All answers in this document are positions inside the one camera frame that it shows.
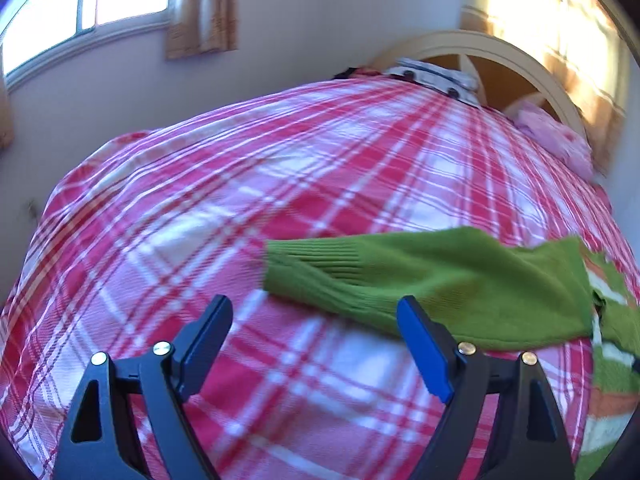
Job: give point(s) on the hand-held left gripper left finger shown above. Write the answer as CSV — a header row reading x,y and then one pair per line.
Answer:
x,y
204,341

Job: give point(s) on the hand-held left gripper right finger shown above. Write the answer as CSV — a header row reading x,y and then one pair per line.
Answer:
x,y
424,341

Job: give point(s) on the green knit sweater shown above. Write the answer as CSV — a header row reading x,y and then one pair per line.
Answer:
x,y
450,280

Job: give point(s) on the red plaid bedspread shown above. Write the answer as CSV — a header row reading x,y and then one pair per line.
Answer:
x,y
210,200

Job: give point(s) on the pink pillow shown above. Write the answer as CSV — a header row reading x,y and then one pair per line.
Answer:
x,y
555,137

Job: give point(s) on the white patterned pillow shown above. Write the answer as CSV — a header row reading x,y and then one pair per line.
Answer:
x,y
440,79

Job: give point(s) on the cream wooden headboard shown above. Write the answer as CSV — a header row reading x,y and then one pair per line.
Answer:
x,y
505,55

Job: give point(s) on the tan patterned curtain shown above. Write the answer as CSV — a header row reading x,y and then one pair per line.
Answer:
x,y
560,25
202,10

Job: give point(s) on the white framed window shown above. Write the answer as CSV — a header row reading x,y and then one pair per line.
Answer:
x,y
75,0

